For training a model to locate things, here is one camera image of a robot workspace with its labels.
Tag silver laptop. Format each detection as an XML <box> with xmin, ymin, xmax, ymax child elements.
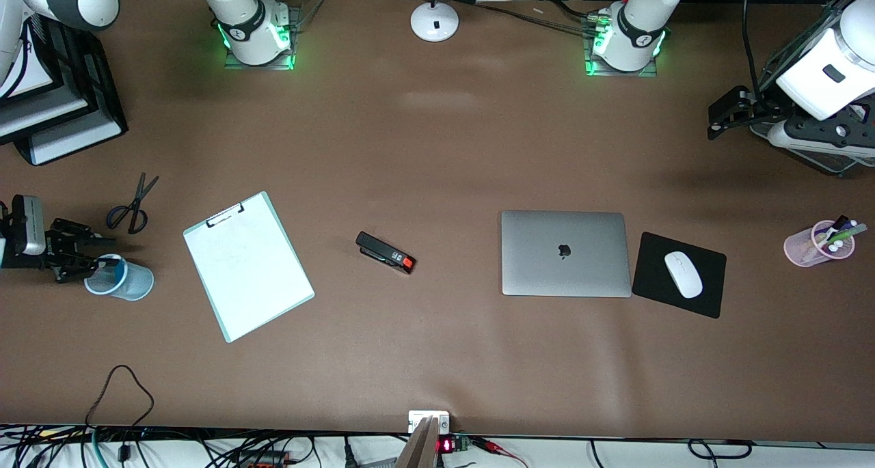
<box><xmin>501</xmin><ymin>210</ymin><xmax>633</xmax><ymax>298</ymax></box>

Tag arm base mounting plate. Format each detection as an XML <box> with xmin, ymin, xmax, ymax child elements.
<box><xmin>584</xmin><ymin>17</ymin><xmax>659</xmax><ymax>78</ymax></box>
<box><xmin>224</xmin><ymin>0</ymin><xmax>329</xmax><ymax>71</ymax></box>

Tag green marker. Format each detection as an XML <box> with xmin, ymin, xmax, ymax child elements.
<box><xmin>824</xmin><ymin>223</ymin><xmax>869</xmax><ymax>245</ymax></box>

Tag light blue mesh pen cup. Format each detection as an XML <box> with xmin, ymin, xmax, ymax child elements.
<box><xmin>84</xmin><ymin>253</ymin><xmax>155</xmax><ymax>301</ymax></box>

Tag black scissors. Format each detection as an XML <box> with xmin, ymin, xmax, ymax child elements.
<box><xmin>106</xmin><ymin>173</ymin><xmax>160</xmax><ymax>235</ymax></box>

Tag black stacked letter tray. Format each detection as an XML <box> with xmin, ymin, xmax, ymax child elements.
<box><xmin>0</xmin><ymin>14</ymin><xmax>129</xmax><ymax>167</ymax></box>

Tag pink mesh pen cup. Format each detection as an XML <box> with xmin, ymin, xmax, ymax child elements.
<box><xmin>783</xmin><ymin>220</ymin><xmax>857</xmax><ymax>269</ymax></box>

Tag white computer mouse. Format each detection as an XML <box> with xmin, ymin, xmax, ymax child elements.
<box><xmin>664</xmin><ymin>251</ymin><xmax>704</xmax><ymax>299</ymax></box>

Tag black mouse pad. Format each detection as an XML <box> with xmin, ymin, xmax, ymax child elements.
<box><xmin>632</xmin><ymin>232</ymin><xmax>727</xmax><ymax>319</ymax></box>

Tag mint green clipboard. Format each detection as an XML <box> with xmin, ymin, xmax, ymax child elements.
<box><xmin>183</xmin><ymin>191</ymin><xmax>316</xmax><ymax>344</ymax></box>

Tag white paper sheet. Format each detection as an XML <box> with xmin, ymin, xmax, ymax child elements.
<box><xmin>185</xmin><ymin>195</ymin><xmax>313</xmax><ymax>340</ymax></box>

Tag orange connector block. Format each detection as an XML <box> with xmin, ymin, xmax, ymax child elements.
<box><xmin>236</xmin><ymin>452</ymin><xmax>291</xmax><ymax>468</ymax></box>

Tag black stapler orange tip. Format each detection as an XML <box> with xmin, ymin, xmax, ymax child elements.
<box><xmin>355</xmin><ymin>231</ymin><xmax>417</xmax><ymax>275</ymax></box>

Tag white round base stand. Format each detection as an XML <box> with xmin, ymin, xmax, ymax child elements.
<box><xmin>410</xmin><ymin>0</ymin><xmax>460</xmax><ymax>43</ymax></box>

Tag white power block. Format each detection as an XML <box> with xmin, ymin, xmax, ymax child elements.
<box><xmin>408</xmin><ymin>411</ymin><xmax>450</xmax><ymax>435</ymax></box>

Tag grey wooden stand piece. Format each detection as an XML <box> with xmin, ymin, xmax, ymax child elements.
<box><xmin>395</xmin><ymin>417</ymin><xmax>440</xmax><ymax>468</ymax></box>

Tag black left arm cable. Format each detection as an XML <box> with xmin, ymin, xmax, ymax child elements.
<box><xmin>742</xmin><ymin>0</ymin><xmax>765</xmax><ymax>105</ymax></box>

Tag wire mesh desk tray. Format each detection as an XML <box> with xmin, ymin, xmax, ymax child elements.
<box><xmin>749</xmin><ymin>0</ymin><xmax>875</xmax><ymax>177</ymax></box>

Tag black looped cable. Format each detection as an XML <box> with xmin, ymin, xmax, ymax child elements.
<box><xmin>85</xmin><ymin>364</ymin><xmax>155</xmax><ymax>429</ymax></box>

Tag black table cable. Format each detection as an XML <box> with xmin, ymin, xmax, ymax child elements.
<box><xmin>472</xmin><ymin>0</ymin><xmax>604</xmax><ymax>37</ymax></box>

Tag black flat loop cable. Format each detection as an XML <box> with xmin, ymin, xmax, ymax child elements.
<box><xmin>687</xmin><ymin>439</ymin><xmax>754</xmax><ymax>459</ymax></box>

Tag red wire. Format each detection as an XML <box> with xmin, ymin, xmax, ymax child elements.
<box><xmin>472</xmin><ymin>437</ymin><xmax>529</xmax><ymax>468</ymax></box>

